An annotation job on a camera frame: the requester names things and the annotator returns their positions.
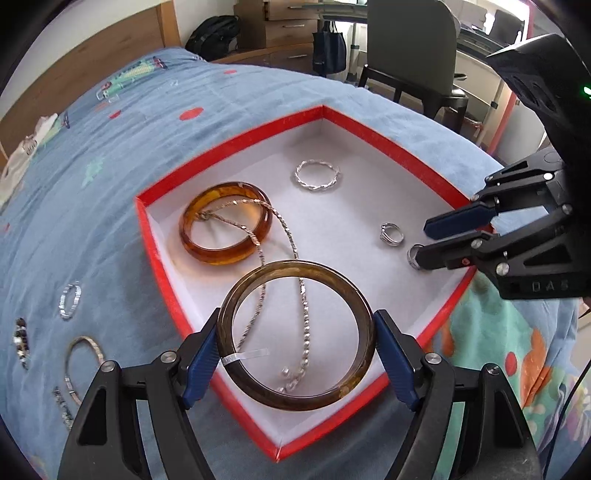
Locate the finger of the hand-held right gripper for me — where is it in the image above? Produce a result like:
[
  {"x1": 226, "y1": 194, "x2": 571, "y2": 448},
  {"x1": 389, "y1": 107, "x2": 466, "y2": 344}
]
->
[
  {"x1": 424, "y1": 149, "x2": 567, "y2": 241},
  {"x1": 412, "y1": 204, "x2": 576, "y2": 278}
]

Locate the red jewelry box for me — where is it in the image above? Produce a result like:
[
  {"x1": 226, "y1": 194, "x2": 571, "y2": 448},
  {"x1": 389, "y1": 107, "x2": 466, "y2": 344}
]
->
[{"x1": 135, "y1": 105, "x2": 495, "y2": 462}]

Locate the crystal silver ring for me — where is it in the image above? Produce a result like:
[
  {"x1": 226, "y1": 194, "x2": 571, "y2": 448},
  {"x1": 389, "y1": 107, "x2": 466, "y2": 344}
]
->
[{"x1": 58, "y1": 283, "x2": 83, "y2": 320}]

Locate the white garment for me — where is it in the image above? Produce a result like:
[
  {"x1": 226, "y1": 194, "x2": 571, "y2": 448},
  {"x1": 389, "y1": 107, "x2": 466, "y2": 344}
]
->
[{"x1": 0, "y1": 114, "x2": 60, "y2": 209}]

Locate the wooden drawer cabinet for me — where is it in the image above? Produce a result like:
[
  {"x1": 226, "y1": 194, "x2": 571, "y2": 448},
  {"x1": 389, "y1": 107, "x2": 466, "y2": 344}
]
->
[{"x1": 210, "y1": 0, "x2": 324, "y2": 75}]

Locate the small silver knot ring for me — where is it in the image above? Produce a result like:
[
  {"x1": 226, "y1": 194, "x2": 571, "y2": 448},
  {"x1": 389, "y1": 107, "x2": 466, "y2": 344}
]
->
[{"x1": 379, "y1": 222, "x2": 406, "y2": 247}]

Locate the twisted silver bangle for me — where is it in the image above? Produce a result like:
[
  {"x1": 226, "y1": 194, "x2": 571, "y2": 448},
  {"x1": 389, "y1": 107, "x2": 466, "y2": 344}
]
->
[{"x1": 294, "y1": 159, "x2": 343, "y2": 191}]

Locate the grey chair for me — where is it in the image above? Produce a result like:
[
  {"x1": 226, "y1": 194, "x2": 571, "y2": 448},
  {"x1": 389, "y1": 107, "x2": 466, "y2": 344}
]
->
[{"x1": 358, "y1": 0, "x2": 468, "y2": 130}]

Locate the silver bead necklace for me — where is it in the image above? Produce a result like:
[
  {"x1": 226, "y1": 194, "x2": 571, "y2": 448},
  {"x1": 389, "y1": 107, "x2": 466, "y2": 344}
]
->
[{"x1": 198, "y1": 198, "x2": 312, "y2": 394}]

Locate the dark blue bag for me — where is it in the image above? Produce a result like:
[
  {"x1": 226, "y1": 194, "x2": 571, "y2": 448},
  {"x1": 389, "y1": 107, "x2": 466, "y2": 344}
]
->
[{"x1": 312, "y1": 21, "x2": 347, "y2": 77}]

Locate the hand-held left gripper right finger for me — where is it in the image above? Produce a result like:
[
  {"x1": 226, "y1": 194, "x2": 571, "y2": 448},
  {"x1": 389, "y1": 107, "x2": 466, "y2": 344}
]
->
[{"x1": 372, "y1": 309, "x2": 543, "y2": 480}]

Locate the dark brown bangle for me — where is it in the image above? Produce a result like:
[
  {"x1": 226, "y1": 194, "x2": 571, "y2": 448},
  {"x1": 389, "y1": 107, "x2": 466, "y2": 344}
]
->
[{"x1": 217, "y1": 260, "x2": 376, "y2": 412}]

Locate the black white bead bracelet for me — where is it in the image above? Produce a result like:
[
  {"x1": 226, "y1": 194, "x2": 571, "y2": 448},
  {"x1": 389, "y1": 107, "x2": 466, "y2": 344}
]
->
[{"x1": 13, "y1": 316, "x2": 30, "y2": 370}]

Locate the black backpack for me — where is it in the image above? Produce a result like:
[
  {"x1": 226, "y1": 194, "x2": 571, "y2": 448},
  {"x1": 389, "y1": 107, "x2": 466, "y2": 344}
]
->
[{"x1": 185, "y1": 15, "x2": 242, "y2": 62}]

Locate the amber orange bangle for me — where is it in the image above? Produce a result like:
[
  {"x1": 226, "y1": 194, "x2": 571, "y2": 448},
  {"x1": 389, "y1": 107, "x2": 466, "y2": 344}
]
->
[{"x1": 179, "y1": 181, "x2": 273, "y2": 267}]

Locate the grey desk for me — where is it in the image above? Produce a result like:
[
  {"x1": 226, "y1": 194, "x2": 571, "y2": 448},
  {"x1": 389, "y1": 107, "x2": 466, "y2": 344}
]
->
[{"x1": 455, "y1": 25, "x2": 529, "y2": 139}]

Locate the wooden headboard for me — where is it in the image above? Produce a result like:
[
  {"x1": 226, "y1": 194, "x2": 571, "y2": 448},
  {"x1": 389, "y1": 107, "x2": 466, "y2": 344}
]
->
[{"x1": 0, "y1": 0, "x2": 182, "y2": 158}]

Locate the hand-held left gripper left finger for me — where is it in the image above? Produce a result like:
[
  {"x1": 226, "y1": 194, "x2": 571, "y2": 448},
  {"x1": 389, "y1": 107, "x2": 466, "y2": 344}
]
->
[{"x1": 55, "y1": 307, "x2": 222, "y2": 480}]

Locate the plain silver bangle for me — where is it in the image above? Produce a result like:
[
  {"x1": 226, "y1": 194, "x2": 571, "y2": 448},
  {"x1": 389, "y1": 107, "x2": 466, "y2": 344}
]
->
[{"x1": 64, "y1": 336, "x2": 106, "y2": 406}]

